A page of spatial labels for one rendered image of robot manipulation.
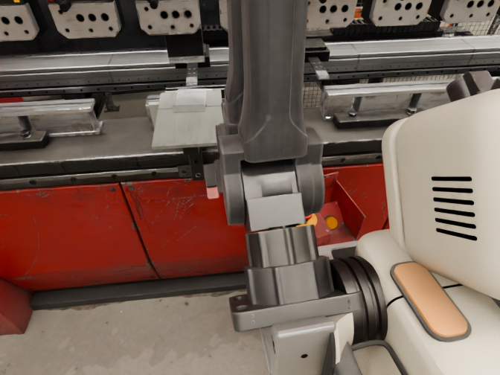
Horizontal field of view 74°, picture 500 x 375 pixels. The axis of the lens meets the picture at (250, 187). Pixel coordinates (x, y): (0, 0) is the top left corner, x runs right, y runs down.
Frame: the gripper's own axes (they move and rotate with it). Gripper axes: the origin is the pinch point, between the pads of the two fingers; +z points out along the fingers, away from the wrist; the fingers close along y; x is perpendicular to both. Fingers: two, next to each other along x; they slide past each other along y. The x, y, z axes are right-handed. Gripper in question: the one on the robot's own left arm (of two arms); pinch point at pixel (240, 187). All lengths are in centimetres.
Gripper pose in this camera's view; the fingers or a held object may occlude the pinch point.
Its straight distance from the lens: 70.4
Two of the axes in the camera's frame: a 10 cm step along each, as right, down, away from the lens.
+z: -0.8, 3.2, 9.4
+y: -9.8, 1.2, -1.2
